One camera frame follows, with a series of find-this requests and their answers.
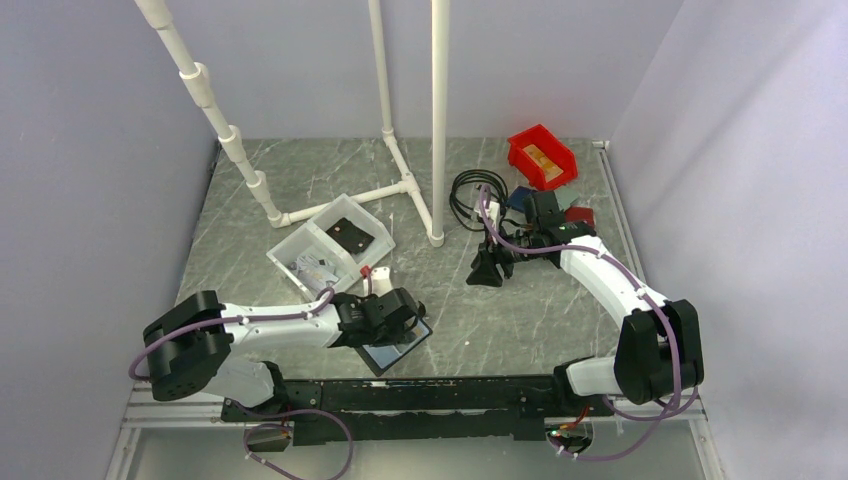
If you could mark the white plastic divided tray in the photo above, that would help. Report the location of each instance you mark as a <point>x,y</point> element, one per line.
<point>310,238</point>

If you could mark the gold card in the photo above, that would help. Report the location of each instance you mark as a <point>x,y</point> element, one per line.
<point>536,154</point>
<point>551,171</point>

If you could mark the black leather card holder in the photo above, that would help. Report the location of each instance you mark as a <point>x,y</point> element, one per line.
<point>380,359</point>

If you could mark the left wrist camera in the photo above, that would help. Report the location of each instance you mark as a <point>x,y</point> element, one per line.
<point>376,281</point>

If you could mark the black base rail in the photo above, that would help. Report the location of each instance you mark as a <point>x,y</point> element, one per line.
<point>521,407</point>

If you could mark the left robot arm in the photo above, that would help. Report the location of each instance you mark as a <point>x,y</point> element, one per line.
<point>200,345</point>

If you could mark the cards in tray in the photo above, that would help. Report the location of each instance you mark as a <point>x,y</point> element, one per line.
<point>313,272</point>

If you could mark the blue leather card holder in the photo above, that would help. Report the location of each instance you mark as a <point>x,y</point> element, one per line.
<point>515,200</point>

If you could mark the red plastic bin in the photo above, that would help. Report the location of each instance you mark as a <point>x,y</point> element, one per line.
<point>558,153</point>

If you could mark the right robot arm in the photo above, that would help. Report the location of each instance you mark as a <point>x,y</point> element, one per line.
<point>658,355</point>

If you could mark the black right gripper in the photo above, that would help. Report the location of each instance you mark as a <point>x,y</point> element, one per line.
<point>484,271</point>

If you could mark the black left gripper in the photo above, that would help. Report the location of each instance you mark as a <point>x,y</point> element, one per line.
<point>391,336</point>

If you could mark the red leather card holder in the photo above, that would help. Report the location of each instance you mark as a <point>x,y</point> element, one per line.
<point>580,214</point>

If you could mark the gold card in bin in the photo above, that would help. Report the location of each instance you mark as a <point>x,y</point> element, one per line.
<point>551,171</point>

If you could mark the mint green card holder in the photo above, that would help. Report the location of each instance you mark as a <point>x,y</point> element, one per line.
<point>566,197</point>

